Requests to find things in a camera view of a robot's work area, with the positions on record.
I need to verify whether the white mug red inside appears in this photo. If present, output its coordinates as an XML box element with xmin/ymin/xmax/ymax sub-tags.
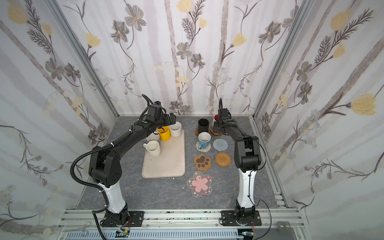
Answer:
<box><xmin>212</xmin><ymin>115</ymin><xmax>219</xmax><ymax>126</ymax></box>

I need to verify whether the yellow mug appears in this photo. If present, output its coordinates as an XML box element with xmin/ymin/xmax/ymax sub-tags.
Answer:
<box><xmin>157</xmin><ymin>126</ymin><xmax>171</xmax><ymax>142</ymax></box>

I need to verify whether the lavender mug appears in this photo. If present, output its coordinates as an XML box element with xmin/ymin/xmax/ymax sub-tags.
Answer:
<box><xmin>146</xmin><ymin>132</ymin><xmax>160</xmax><ymax>142</ymax></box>

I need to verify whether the dark brown glossy coaster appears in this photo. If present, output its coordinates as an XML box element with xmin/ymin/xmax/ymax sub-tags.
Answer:
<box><xmin>210</xmin><ymin>126</ymin><xmax>223</xmax><ymax>137</ymax></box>

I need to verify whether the black ceramic mug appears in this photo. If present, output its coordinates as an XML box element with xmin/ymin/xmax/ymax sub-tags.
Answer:
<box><xmin>198</xmin><ymin>119</ymin><xmax>210</xmax><ymax>133</ymax></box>

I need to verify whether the blue grey woven coaster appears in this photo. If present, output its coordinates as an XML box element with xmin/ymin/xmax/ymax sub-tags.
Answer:
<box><xmin>213</xmin><ymin>139</ymin><xmax>229</xmax><ymax>152</ymax></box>

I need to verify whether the white mug blue handle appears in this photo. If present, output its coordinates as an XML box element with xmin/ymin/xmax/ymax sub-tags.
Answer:
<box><xmin>197</xmin><ymin>132</ymin><xmax>211</xmax><ymax>151</ymax></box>

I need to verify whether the plain white mug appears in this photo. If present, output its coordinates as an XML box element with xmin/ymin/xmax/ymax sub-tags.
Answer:
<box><xmin>143</xmin><ymin>141</ymin><xmax>161</xmax><ymax>158</ymax></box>

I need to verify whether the woven multicolour round coaster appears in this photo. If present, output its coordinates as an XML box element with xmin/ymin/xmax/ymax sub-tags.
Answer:
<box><xmin>195</xmin><ymin>141</ymin><xmax>212</xmax><ymax>153</ymax></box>

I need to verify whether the rattan wicker round coaster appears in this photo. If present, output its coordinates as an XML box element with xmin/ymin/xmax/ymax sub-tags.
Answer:
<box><xmin>215</xmin><ymin>153</ymin><xmax>232</xmax><ymax>167</ymax></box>

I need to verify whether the beige serving tray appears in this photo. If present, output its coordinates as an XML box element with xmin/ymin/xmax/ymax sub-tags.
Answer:
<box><xmin>142</xmin><ymin>130</ymin><xmax>186</xmax><ymax>179</ymax></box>

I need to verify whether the brown paw coaster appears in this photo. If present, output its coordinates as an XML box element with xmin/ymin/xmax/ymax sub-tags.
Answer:
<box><xmin>193</xmin><ymin>154</ymin><xmax>212</xmax><ymax>172</ymax></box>

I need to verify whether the pink flower coaster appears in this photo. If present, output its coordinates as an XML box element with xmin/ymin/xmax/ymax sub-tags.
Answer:
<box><xmin>187</xmin><ymin>171</ymin><xmax>213</xmax><ymax>198</ymax></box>

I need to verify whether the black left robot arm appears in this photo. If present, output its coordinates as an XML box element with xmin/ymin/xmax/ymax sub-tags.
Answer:
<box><xmin>89</xmin><ymin>102</ymin><xmax>176</xmax><ymax>225</ymax></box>

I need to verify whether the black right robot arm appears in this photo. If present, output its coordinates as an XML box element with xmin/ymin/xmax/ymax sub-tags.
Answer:
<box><xmin>214</xmin><ymin>108</ymin><xmax>262</xmax><ymax>224</ymax></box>

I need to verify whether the white speckled cup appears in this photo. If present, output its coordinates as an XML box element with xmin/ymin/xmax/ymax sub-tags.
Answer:
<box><xmin>169</xmin><ymin>122</ymin><xmax>183</xmax><ymax>138</ymax></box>

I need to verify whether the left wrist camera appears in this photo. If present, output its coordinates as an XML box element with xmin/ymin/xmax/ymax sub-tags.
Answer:
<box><xmin>154</xmin><ymin>101</ymin><xmax>162</xmax><ymax>107</ymax></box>

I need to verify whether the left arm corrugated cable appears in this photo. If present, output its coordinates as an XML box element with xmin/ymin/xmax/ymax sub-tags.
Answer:
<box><xmin>69</xmin><ymin>140</ymin><xmax>121</xmax><ymax>240</ymax></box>

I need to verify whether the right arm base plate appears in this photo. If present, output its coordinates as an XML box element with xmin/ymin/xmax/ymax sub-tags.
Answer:
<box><xmin>220</xmin><ymin>208</ymin><xmax>262</xmax><ymax>227</ymax></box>

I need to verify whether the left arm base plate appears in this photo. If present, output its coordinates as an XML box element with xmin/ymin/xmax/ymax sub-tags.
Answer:
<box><xmin>100</xmin><ymin>210</ymin><xmax>145</xmax><ymax>227</ymax></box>

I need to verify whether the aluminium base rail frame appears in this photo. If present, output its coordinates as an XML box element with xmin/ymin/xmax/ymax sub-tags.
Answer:
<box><xmin>55</xmin><ymin>208</ymin><xmax>311</xmax><ymax>240</ymax></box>

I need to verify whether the aluminium corner post right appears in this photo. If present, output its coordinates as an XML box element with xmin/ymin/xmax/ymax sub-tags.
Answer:
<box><xmin>252</xmin><ymin>0</ymin><xmax>315</xmax><ymax>119</ymax></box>

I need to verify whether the aluminium corner post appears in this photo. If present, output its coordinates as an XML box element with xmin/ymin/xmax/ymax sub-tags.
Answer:
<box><xmin>252</xmin><ymin>0</ymin><xmax>315</xmax><ymax>119</ymax></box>
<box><xmin>45</xmin><ymin>0</ymin><xmax>120</xmax><ymax>118</ymax></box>

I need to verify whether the aluminium corner post left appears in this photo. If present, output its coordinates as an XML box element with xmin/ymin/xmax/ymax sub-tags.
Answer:
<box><xmin>45</xmin><ymin>0</ymin><xmax>120</xmax><ymax>118</ymax></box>

